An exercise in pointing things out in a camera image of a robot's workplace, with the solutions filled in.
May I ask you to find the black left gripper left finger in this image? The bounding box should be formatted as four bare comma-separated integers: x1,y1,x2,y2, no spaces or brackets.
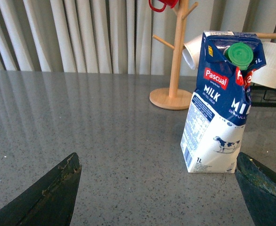
0,153,82,226

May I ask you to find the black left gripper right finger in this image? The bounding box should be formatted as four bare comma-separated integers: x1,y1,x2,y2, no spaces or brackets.
235,152,276,226

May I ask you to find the blue white milk carton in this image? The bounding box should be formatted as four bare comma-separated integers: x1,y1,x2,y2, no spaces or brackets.
180,31,266,173

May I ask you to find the wooden mug tree stand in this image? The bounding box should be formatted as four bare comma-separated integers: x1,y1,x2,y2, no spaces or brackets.
148,0,198,110

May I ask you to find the white ribbed ceramic mug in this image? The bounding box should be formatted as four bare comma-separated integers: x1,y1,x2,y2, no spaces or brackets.
252,42,276,89

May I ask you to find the white enamel mug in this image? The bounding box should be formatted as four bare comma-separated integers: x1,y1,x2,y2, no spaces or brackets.
182,35,203,70

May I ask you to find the beige pleated curtain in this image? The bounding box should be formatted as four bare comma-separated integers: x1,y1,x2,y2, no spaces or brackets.
0,0,276,75

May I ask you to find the red enamel mug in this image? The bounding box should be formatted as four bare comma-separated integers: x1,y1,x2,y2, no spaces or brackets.
148,0,178,13

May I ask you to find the black wire mug rack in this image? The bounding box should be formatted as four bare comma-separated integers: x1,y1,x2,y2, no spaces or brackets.
249,32,276,108

